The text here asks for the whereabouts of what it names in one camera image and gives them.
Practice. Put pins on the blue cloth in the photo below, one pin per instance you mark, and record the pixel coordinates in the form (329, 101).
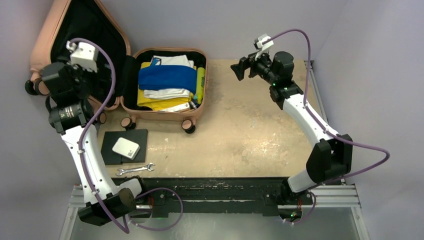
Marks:
(160, 77)

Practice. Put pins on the white shirt blue print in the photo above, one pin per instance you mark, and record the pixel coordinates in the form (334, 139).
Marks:
(170, 93)

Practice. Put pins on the black flat notebook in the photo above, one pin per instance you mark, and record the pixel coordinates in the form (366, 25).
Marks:
(139, 136)

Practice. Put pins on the white square device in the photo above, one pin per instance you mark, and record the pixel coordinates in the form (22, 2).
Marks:
(126, 148)

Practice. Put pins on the yellow cloth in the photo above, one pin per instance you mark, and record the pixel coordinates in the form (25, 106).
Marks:
(158, 104)

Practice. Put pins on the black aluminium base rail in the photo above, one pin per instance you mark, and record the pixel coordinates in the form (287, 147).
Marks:
(239, 195)

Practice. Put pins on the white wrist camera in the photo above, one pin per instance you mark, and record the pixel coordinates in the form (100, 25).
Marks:
(263, 45)
(83, 54)

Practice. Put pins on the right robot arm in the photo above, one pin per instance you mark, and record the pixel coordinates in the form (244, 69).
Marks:
(331, 156)

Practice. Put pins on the silver toothpaste box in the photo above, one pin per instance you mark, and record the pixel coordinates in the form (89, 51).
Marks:
(177, 108)

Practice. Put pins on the silver wrench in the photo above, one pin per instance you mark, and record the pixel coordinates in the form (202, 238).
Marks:
(148, 167)

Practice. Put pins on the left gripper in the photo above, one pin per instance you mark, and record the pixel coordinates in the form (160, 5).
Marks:
(101, 85)

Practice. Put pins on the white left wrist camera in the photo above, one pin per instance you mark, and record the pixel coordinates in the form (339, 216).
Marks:
(83, 54)

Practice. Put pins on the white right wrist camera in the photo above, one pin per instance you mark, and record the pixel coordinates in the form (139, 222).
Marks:
(263, 45)

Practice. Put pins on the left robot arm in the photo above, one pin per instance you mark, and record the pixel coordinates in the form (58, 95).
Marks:
(73, 118)

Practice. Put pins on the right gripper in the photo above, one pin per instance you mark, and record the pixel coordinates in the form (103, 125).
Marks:
(245, 63)

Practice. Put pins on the yellow green tube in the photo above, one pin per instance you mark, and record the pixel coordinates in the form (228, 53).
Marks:
(200, 85)

